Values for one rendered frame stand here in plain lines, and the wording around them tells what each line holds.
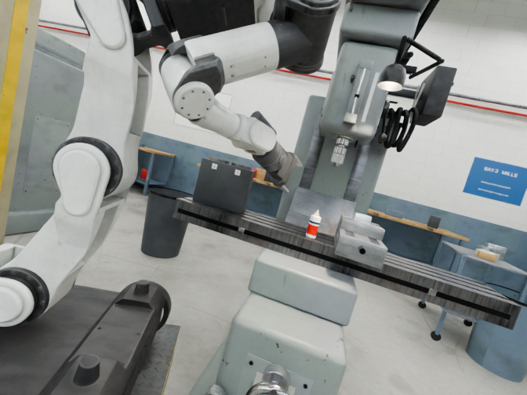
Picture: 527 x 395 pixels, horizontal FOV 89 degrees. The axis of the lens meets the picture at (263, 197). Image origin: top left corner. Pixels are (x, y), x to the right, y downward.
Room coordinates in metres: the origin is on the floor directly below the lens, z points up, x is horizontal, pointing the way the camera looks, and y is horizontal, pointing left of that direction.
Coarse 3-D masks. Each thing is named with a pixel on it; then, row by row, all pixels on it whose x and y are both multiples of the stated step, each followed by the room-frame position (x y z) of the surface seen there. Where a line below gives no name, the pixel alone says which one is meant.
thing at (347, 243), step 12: (348, 216) 1.07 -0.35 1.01; (336, 228) 1.16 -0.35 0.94; (336, 240) 0.97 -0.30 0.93; (348, 240) 0.84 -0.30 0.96; (360, 240) 0.84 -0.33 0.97; (372, 240) 0.89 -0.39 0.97; (336, 252) 0.85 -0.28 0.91; (348, 252) 0.84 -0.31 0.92; (372, 252) 0.83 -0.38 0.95; (384, 252) 0.82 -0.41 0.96; (372, 264) 0.82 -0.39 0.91
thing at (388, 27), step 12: (348, 12) 0.96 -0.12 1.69; (360, 12) 0.96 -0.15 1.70; (372, 12) 0.95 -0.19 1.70; (384, 12) 0.94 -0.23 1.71; (396, 12) 0.93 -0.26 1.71; (408, 12) 0.93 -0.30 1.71; (348, 24) 0.96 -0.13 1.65; (360, 24) 0.95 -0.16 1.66; (372, 24) 0.95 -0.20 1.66; (384, 24) 0.94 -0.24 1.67; (396, 24) 0.93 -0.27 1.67; (408, 24) 0.92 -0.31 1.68; (348, 36) 0.99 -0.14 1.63; (360, 36) 0.97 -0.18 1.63; (372, 36) 0.95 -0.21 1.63; (384, 36) 0.94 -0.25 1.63; (396, 36) 0.93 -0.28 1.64; (408, 36) 0.92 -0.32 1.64; (396, 48) 0.98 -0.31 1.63; (336, 60) 1.21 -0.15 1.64
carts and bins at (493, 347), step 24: (168, 192) 2.87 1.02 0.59; (168, 216) 2.48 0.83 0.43; (144, 240) 2.52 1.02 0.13; (168, 240) 2.51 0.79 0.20; (504, 264) 2.39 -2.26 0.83; (504, 288) 2.39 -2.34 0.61; (456, 312) 2.32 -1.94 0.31; (432, 336) 2.33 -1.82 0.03; (480, 336) 2.15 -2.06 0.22; (504, 336) 2.02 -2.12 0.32; (480, 360) 2.10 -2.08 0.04; (504, 360) 2.00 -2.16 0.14
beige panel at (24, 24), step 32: (0, 0) 1.33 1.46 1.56; (32, 0) 1.46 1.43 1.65; (0, 32) 1.35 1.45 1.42; (32, 32) 1.48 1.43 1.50; (0, 64) 1.37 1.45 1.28; (0, 96) 1.39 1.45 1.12; (0, 128) 1.40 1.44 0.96; (0, 160) 1.42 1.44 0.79; (0, 192) 1.44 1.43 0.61; (0, 224) 1.47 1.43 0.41
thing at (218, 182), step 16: (208, 160) 1.11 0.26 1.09; (224, 160) 1.14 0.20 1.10; (208, 176) 1.11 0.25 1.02; (224, 176) 1.11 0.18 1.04; (240, 176) 1.11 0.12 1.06; (208, 192) 1.11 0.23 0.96; (224, 192) 1.11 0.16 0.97; (240, 192) 1.11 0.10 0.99; (224, 208) 1.11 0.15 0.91; (240, 208) 1.11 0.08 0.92
